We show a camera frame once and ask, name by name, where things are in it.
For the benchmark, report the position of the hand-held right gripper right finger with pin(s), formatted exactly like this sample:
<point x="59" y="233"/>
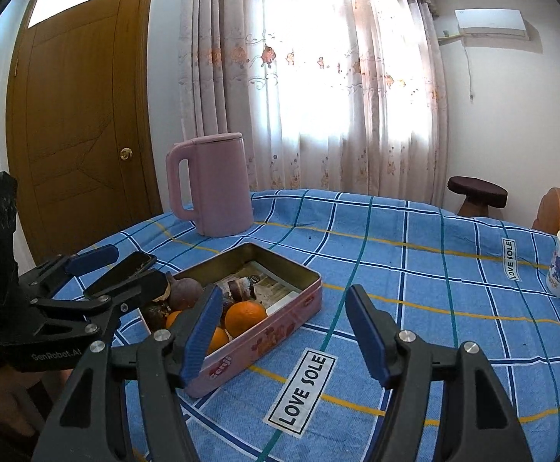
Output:
<point x="366" y="332"/>

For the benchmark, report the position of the dark round stool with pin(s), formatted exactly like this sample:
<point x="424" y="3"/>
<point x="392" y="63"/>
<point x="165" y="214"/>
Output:
<point x="477" y="190"/>

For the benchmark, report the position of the small brown wrapped snack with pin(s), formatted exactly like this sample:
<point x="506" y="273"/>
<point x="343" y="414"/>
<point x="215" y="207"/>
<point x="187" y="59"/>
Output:
<point x="239" y="288"/>

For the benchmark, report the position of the medium orange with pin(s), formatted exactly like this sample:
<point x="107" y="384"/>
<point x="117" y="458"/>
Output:
<point x="174" y="320"/>

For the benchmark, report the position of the pink electric kettle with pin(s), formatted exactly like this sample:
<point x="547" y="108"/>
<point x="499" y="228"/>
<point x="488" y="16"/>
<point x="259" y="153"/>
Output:
<point x="222" y="187"/>

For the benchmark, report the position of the colour printed paper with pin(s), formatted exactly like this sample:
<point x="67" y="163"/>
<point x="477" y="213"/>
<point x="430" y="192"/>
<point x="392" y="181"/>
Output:
<point x="273" y="284"/>

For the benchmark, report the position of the pink metal tin box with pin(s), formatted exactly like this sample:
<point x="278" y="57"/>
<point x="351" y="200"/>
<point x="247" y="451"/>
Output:
<point x="270" y="327"/>

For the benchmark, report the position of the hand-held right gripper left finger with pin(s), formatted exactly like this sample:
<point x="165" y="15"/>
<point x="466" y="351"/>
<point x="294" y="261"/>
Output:
<point x="203" y="332"/>

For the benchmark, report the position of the white air conditioner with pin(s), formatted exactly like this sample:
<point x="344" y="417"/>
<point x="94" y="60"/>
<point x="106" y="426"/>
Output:
<point x="492" y="21"/>

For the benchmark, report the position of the small orange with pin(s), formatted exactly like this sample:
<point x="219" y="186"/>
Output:
<point x="216" y="340"/>

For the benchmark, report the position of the brown leather armchair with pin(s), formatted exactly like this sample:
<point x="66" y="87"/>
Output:
<point x="554" y="211"/>

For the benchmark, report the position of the large orange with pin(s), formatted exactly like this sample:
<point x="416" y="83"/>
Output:
<point x="245" y="317"/>

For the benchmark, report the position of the round purple passion fruit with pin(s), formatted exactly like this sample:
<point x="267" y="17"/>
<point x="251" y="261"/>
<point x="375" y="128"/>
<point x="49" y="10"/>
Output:
<point x="186" y="291"/>

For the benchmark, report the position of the dark wrinkled passion fruit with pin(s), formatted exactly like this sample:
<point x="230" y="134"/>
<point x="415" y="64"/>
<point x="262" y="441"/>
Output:
<point x="155" y="315"/>

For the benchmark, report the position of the brass door knob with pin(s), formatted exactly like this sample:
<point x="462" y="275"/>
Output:
<point x="126" y="154"/>

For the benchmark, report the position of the blue plaid tablecloth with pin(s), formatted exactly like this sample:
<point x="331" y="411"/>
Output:
<point x="405" y="260"/>

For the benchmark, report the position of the sheer floral curtain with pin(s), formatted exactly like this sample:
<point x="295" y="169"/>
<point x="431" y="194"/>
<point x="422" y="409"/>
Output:
<point x="309" y="106"/>

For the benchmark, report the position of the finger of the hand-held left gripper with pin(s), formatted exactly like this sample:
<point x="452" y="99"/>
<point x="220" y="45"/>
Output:
<point x="135" y="291"/>
<point x="92" y="257"/>

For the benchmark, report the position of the brown wooden door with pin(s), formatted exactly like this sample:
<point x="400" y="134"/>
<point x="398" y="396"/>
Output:
<point x="78" y="106"/>

